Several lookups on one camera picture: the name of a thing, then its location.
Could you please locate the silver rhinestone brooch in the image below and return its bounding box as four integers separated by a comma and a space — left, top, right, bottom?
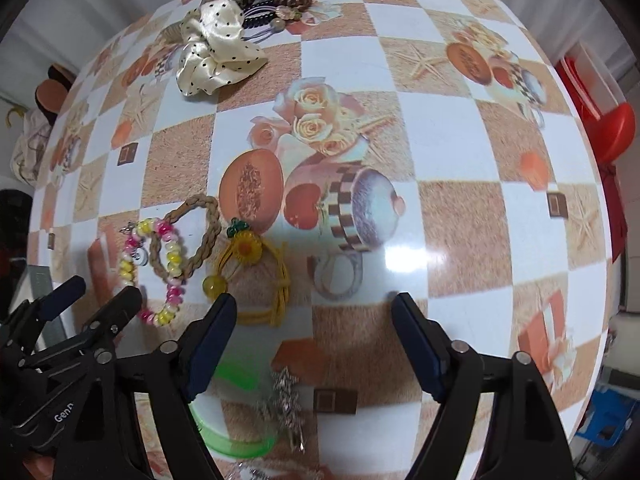
257, 366, 307, 453

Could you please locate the beige cloth bag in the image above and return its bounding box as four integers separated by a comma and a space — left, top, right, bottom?
10, 105, 57, 186

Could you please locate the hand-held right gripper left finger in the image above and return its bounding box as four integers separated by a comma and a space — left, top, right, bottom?
55, 292, 238, 480

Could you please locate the red plastic stool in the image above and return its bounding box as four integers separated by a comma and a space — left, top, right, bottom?
555, 55, 639, 163

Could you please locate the cream polka dot scrunchie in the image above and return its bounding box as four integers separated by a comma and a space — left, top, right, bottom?
175, 0, 269, 98

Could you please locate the brown hat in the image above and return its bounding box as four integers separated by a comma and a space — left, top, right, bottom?
35, 64, 77, 112

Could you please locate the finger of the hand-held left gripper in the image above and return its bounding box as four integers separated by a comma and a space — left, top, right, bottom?
80, 286, 144, 353
27, 276, 87, 322

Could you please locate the braided rope bracelet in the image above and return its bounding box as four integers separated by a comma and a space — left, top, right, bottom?
150, 194, 222, 283

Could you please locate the black spiral hair tie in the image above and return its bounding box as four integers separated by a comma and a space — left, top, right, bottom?
242, 2, 281, 36

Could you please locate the blue plastic crate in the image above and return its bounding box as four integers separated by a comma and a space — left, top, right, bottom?
575, 385, 637, 461

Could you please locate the green plastic bangle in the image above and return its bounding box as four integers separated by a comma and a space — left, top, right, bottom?
192, 355, 278, 458

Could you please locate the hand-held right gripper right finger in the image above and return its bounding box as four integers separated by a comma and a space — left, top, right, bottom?
391, 291, 576, 480

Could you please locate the yellow sunflower hair tie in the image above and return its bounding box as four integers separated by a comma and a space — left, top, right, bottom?
202, 219, 292, 328

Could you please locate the pink yellow beaded bracelet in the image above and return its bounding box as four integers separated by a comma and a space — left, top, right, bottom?
117, 217, 187, 328

